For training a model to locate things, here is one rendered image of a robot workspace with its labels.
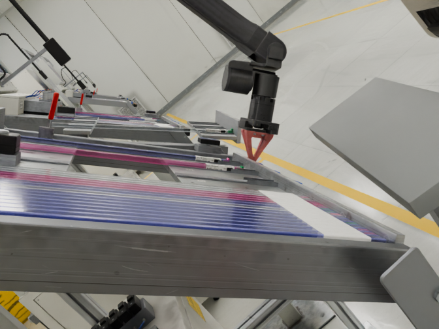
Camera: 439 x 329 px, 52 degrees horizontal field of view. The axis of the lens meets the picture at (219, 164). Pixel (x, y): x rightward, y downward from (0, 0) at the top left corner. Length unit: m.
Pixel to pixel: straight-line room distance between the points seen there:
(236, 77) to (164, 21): 7.65
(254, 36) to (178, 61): 7.59
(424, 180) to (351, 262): 0.38
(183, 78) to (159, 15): 1.20
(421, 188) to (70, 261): 0.60
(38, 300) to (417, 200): 1.61
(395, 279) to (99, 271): 0.28
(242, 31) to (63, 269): 0.74
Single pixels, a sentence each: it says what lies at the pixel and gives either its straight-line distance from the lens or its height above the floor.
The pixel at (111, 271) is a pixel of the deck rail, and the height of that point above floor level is 0.93.
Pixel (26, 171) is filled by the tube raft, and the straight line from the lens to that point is 0.64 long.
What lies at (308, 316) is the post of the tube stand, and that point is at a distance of 1.71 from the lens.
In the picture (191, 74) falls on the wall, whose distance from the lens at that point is 8.64.
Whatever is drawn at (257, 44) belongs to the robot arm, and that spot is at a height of 0.92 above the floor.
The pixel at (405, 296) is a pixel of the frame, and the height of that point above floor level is 0.72.
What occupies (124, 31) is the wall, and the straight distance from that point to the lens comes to 8.55.
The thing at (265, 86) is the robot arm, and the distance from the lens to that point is 1.03.
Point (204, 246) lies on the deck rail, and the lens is 0.43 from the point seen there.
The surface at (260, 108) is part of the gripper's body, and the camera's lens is 1.02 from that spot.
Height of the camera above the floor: 1.05
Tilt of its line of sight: 17 degrees down
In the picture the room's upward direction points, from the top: 39 degrees counter-clockwise
